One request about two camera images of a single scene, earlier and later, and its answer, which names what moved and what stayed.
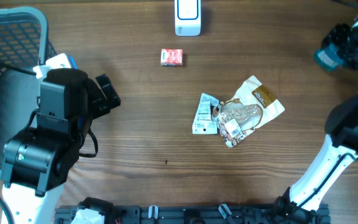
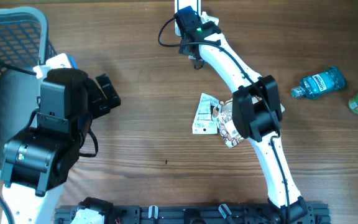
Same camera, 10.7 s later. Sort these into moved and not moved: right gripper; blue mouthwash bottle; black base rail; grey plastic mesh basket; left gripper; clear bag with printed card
Moved: right gripper; blue mouthwash bottle
Not moved: grey plastic mesh basket; black base rail; clear bag with printed card; left gripper
